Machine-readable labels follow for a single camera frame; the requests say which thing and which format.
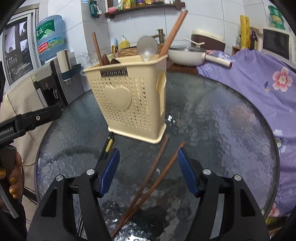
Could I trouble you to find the grey metal spoon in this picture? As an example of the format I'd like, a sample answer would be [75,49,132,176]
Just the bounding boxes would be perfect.
[137,36,158,62]

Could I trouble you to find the brown wooden chopstick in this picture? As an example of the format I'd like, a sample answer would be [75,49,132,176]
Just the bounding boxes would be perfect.
[159,10,188,58]

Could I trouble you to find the black gold-tipped chopstick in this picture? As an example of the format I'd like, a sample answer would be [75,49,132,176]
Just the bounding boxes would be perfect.
[97,132,114,163]

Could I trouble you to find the left hand with gold nails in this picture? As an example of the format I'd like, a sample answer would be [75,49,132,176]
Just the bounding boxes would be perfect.
[1,151,24,201]

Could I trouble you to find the brown chopstick on table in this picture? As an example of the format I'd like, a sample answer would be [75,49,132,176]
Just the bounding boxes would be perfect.
[110,134,171,239]
[118,151,177,228]

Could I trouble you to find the grey water dispenser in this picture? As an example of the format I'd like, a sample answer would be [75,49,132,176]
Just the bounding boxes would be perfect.
[31,52,85,108]

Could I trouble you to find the cream plastic utensil basket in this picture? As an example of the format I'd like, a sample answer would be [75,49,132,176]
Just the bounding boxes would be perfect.
[84,55,167,144]

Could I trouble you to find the glass door cabinet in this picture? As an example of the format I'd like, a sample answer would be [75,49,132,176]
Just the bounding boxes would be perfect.
[1,4,41,93]

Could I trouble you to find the blue water jug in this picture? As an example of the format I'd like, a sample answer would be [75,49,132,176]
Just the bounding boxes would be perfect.
[35,15,66,62]

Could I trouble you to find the dark wooden sink counter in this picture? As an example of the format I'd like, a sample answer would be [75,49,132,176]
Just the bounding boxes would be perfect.
[167,64,199,75]

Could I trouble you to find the woven basin sink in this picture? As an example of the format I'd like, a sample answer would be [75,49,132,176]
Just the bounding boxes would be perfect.
[114,45,163,61]

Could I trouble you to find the yellow dish soap bottle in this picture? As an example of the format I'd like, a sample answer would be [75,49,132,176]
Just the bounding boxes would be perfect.
[119,35,130,50]

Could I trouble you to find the white lidded frying pan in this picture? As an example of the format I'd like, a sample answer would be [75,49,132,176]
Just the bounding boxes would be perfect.
[168,47,232,68]

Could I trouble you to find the purple floral cloth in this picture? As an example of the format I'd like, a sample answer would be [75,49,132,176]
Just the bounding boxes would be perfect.
[197,48,295,217]

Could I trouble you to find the bronze faucet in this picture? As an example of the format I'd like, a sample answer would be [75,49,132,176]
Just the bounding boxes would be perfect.
[152,29,165,45]

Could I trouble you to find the brown white rice cooker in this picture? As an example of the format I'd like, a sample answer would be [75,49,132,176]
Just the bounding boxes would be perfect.
[191,29,226,51]

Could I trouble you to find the green hanging pouch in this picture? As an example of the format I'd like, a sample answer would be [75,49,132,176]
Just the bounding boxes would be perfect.
[89,1,102,18]

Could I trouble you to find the dark brown glass bottle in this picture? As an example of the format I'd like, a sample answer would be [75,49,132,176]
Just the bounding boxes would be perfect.
[249,30,258,50]

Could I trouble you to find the yellow roll package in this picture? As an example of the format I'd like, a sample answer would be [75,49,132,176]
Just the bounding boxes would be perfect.
[240,15,250,49]

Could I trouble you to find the white microwave oven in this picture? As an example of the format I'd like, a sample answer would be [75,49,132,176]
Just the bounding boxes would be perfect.
[262,27,295,65]

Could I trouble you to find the stacked green instant noodle cups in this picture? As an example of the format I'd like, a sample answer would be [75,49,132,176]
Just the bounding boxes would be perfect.
[268,5,285,30]

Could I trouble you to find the dark wooden wall shelf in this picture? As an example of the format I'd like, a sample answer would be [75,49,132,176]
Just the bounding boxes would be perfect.
[104,0,186,19]

